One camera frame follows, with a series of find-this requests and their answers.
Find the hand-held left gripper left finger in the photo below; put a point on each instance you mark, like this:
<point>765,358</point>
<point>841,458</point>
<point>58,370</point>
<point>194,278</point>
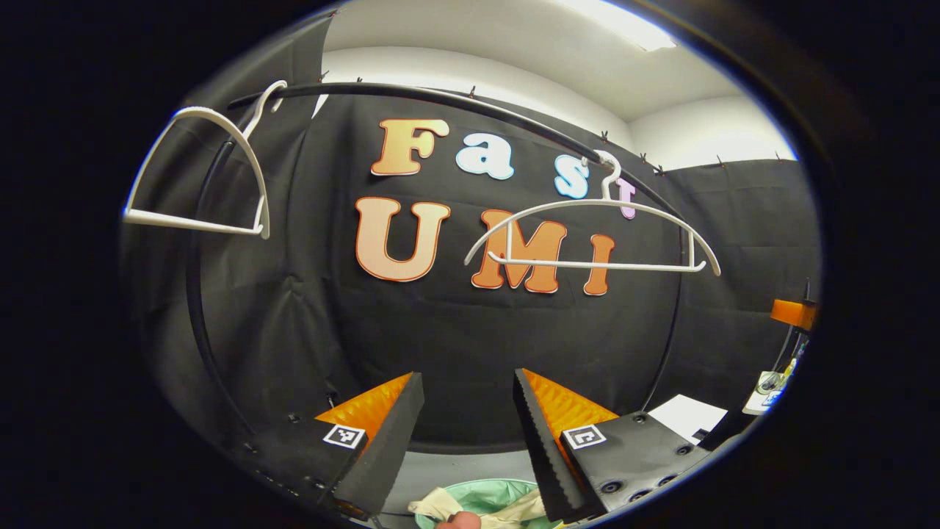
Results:
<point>389,441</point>

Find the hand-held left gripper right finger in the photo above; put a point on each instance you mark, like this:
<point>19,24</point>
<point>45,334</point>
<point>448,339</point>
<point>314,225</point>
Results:
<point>543,448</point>

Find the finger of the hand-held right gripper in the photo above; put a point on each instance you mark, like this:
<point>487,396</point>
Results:
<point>793,314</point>

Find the green laundry hamper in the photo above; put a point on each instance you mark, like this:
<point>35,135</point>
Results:
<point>492,494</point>

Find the cream collared shirt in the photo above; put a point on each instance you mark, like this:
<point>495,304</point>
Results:
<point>440,505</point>

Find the white plastic hanger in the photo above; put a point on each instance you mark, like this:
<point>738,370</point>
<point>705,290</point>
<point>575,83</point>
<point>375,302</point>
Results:
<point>587,265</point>
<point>191,222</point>

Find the black clothes rack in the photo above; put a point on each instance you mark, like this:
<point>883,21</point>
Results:
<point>411,92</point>

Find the white box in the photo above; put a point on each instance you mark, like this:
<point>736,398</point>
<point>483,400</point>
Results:
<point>687,416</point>

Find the ceiling light panel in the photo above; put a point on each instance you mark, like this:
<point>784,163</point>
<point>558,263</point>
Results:
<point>624,22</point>

